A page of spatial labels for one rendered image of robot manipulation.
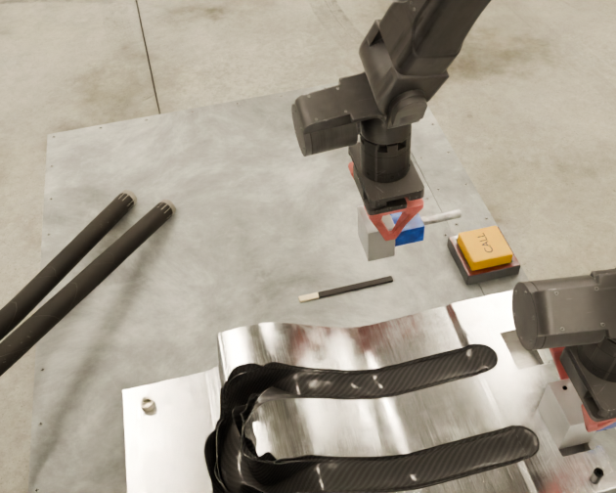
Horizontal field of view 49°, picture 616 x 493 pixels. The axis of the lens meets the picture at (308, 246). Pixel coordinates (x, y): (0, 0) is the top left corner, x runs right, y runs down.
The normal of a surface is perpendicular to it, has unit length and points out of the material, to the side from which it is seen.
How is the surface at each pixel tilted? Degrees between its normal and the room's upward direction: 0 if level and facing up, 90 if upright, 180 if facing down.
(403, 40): 75
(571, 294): 33
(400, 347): 3
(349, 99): 23
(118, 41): 0
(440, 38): 103
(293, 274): 0
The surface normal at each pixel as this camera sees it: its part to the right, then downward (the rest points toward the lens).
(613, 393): -0.04, -0.65
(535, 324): -0.99, 0.11
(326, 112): -0.04, -0.31
